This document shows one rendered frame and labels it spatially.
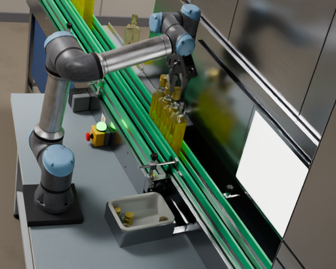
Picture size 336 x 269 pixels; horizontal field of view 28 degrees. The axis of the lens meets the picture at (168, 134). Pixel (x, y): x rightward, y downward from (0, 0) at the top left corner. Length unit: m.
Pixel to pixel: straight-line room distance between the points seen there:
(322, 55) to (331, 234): 0.72
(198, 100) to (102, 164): 0.50
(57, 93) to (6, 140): 1.80
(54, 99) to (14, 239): 1.28
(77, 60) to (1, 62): 2.73
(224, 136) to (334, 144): 1.13
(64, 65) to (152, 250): 0.78
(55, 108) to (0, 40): 2.81
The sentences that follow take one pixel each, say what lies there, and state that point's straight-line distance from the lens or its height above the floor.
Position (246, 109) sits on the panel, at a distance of 2.47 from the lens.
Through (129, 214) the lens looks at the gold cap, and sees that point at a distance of 2.58.
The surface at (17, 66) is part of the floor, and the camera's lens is 4.94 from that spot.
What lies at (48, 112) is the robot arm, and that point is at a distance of 2.50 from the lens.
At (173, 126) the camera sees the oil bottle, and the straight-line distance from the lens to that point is 2.68.
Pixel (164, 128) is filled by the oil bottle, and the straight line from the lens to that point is 2.75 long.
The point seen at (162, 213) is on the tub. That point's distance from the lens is 2.64.
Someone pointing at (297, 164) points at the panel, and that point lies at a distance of 2.26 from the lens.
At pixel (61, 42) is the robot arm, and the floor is 1.42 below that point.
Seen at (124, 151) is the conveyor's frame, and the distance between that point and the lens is 2.84.
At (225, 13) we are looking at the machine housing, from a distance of 2.61.
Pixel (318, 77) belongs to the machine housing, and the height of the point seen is 1.57.
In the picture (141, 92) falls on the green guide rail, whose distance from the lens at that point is 3.09.
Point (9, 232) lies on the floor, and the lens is 3.62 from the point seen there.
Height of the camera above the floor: 2.56
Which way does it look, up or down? 35 degrees down
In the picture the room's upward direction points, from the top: 12 degrees clockwise
